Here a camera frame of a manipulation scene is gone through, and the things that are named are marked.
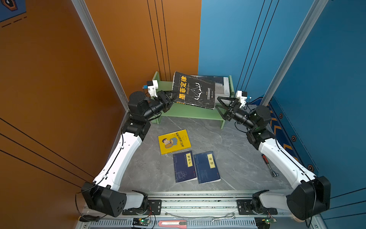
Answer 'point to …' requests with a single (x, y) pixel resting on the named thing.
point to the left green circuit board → (141, 222)
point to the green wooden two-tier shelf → (184, 111)
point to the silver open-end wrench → (232, 217)
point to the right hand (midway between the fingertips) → (215, 104)
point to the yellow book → (174, 141)
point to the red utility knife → (179, 224)
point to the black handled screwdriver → (88, 218)
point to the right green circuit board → (263, 223)
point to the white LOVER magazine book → (222, 85)
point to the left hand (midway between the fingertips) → (180, 91)
